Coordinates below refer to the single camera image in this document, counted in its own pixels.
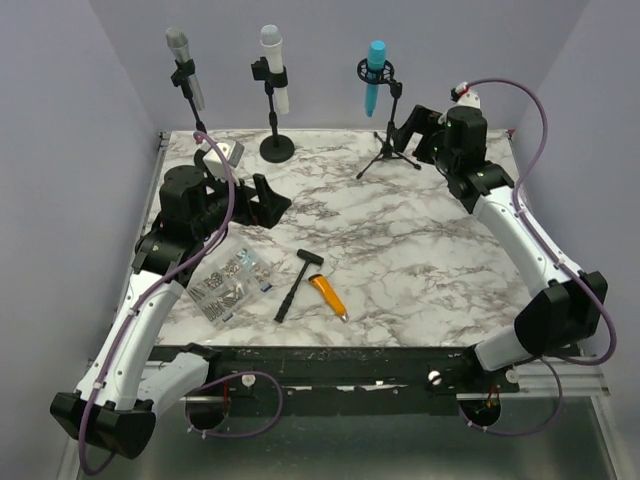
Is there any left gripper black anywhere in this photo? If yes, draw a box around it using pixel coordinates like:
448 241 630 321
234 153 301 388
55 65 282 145
194 168 291 239

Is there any black tripod shock-mount stand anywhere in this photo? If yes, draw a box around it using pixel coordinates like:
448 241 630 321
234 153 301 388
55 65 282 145
356 59 422 180

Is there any blue microphone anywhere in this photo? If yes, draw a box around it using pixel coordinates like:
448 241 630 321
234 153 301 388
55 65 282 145
363 40 388 119

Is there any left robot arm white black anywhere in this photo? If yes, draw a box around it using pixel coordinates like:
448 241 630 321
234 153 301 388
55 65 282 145
50 165 292 459

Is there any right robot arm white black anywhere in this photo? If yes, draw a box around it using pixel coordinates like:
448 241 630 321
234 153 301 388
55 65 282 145
393 105 608 392

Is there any middle black round-base stand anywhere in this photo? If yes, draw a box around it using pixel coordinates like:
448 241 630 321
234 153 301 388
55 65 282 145
251 56 295 164

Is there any white microphone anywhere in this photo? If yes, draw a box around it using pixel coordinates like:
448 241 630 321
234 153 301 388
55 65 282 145
261 24 289 115

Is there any grey microphone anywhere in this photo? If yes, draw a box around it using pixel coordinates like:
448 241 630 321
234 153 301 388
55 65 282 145
165 27 205 111

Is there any black hammer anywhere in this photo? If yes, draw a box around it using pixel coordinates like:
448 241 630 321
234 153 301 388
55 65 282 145
274 249 324 323

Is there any clear plastic screw box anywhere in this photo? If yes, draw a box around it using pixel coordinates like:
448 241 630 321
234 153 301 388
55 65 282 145
186 240 273 322

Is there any orange utility knife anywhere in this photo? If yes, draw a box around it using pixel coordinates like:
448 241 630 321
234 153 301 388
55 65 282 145
308 274 349 323

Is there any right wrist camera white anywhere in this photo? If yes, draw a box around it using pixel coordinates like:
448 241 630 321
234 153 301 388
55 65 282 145
438 83 481 125

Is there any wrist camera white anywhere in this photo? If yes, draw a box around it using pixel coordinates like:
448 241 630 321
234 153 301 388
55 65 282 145
199 141 246 180
438 83 481 125

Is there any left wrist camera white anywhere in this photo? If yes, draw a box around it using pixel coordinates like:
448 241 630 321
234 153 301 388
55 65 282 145
199 141 246 180

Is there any black front mounting rail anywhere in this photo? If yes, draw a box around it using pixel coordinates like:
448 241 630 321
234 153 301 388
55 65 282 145
149 343 521 416

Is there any aluminium frame profile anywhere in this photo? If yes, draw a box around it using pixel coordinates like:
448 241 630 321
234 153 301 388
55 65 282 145
514 359 610 398

